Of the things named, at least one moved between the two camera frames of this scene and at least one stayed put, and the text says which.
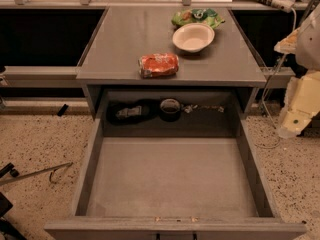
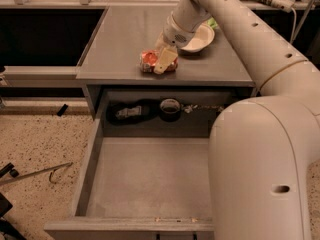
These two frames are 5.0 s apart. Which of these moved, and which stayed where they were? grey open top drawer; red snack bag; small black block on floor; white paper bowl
Moved: red snack bag
Stayed: white paper bowl; grey open top drawer; small black block on floor
